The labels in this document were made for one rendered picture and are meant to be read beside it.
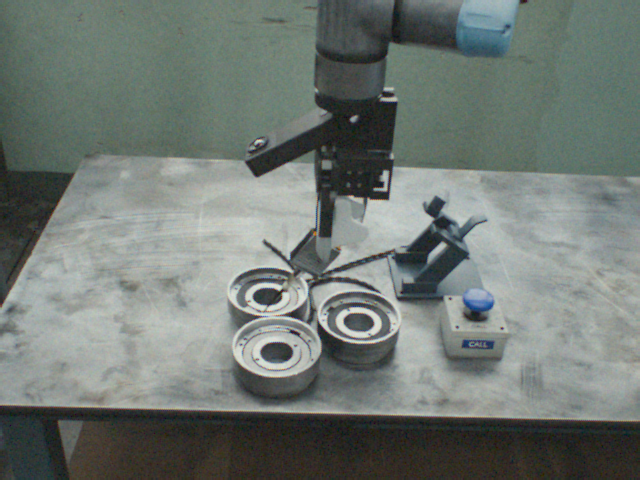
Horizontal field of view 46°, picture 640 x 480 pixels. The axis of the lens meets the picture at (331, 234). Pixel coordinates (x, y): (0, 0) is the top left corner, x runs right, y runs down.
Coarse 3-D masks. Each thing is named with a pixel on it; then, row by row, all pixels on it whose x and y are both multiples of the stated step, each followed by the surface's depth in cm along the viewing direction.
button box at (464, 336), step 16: (448, 304) 96; (496, 304) 96; (448, 320) 94; (464, 320) 93; (480, 320) 93; (496, 320) 94; (448, 336) 94; (464, 336) 92; (480, 336) 92; (496, 336) 92; (448, 352) 93; (464, 352) 93; (480, 352) 93; (496, 352) 94
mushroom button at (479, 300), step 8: (472, 288) 94; (480, 288) 94; (464, 296) 93; (472, 296) 93; (480, 296) 93; (488, 296) 93; (464, 304) 93; (472, 304) 92; (480, 304) 92; (488, 304) 92; (480, 312) 94
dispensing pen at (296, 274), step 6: (312, 228) 89; (306, 234) 90; (312, 234) 88; (306, 240) 89; (300, 246) 89; (294, 252) 90; (294, 270) 91; (300, 270) 91; (294, 276) 91; (300, 276) 91; (288, 282) 92; (294, 282) 92; (282, 288) 92; (288, 288) 92; (276, 294) 93
